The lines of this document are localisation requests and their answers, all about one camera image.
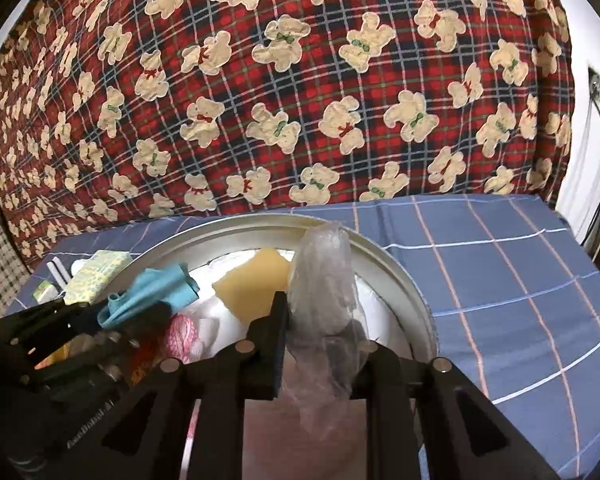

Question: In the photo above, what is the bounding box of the white gauze roll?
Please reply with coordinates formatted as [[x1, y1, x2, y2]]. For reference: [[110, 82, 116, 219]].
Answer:
[[70, 259, 88, 276]]

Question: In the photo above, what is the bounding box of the clear bag with cotton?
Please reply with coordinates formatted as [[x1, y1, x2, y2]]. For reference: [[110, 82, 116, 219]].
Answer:
[[283, 222, 367, 439]]

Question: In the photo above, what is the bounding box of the round silver metal tin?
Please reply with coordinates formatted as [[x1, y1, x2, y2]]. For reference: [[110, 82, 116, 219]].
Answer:
[[99, 212, 439, 480]]

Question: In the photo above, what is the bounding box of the white sponge block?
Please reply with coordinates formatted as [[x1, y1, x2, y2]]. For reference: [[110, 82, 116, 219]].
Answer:
[[46, 257, 72, 289]]

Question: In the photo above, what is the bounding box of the yellow patterned tissue box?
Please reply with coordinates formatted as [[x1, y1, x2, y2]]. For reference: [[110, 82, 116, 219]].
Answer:
[[64, 249, 132, 304]]

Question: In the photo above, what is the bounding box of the red plaid teddy bear blanket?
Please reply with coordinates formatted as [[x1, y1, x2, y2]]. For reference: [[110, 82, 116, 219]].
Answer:
[[0, 0, 574, 268]]

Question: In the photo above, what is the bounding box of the green white tissue pack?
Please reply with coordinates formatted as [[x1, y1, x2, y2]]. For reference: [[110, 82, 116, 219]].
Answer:
[[32, 281, 60, 304]]

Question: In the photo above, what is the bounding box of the pink white crochet cloth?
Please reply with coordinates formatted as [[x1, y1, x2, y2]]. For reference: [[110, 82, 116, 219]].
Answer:
[[163, 314, 219, 364]]

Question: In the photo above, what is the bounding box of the teal blue cloth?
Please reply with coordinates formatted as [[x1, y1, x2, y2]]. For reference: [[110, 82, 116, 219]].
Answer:
[[97, 263, 200, 330]]

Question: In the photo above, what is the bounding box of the yellow sponge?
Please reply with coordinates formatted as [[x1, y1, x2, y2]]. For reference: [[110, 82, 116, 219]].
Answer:
[[212, 248, 291, 325]]

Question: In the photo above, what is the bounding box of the blue checked tablecloth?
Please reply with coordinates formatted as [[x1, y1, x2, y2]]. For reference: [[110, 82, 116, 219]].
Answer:
[[4, 193, 600, 480]]

